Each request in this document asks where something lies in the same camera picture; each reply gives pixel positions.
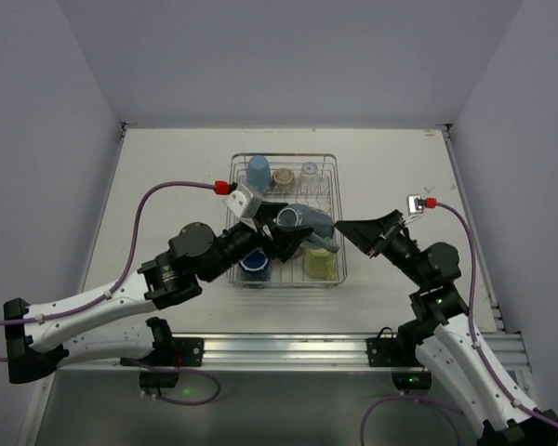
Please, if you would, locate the teal grey mug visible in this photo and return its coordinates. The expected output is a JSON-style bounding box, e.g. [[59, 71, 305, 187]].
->
[[276, 203, 339, 253]]

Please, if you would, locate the dark blue mug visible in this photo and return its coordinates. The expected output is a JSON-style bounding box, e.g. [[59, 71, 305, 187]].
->
[[238, 249, 272, 282]]

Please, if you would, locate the light green mug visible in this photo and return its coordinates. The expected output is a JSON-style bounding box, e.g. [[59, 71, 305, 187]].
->
[[303, 249, 338, 281]]

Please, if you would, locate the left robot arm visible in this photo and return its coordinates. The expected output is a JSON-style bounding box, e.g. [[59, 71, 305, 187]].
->
[[2, 202, 313, 384]]

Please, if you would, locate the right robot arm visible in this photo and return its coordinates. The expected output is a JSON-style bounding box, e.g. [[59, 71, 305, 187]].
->
[[335, 210, 558, 445]]

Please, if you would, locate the beige speckled cup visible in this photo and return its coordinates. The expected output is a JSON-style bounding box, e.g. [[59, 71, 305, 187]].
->
[[272, 167, 296, 193]]

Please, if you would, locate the light blue tumbler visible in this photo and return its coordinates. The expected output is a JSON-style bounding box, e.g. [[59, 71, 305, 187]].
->
[[246, 155, 272, 194]]

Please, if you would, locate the clear glass cup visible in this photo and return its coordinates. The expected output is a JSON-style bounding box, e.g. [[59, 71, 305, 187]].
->
[[299, 162, 320, 192]]

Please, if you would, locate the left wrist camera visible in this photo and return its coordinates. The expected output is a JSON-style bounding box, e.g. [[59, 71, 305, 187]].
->
[[223, 183, 263, 226]]

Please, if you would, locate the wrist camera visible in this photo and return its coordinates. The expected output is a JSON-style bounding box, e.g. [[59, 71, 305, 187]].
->
[[404, 194, 425, 226], [223, 183, 263, 226]]

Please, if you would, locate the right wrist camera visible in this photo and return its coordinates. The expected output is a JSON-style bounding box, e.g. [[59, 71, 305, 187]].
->
[[404, 194, 425, 226]]

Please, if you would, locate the wire dish rack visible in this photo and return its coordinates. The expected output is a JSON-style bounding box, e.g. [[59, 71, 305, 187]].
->
[[226, 153, 347, 288]]

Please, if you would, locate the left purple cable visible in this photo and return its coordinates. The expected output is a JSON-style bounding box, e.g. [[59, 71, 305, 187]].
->
[[0, 178, 233, 405]]

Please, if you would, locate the purple cable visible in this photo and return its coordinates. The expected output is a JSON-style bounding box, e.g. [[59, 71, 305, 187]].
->
[[360, 197, 558, 446], [0, 178, 233, 405]]

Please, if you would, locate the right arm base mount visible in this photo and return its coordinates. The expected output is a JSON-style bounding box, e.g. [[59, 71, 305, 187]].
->
[[365, 326, 432, 395]]

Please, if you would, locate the aluminium rail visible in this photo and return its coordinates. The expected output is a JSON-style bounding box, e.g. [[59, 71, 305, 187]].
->
[[39, 329, 534, 373]]

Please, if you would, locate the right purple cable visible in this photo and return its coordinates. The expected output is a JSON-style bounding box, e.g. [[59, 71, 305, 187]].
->
[[360, 197, 558, 446]]

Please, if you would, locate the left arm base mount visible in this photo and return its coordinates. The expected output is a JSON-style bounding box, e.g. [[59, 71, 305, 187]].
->
[[139, 337, 205, 396]]

